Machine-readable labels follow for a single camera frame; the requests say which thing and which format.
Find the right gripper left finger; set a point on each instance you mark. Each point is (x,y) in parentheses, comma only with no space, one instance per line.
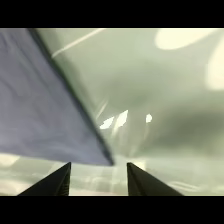
(55,183)

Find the navy blue T-shirt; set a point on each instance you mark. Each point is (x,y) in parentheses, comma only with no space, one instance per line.
(36,100)

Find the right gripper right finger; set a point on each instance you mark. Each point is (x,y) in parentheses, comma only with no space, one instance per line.
(143,184)

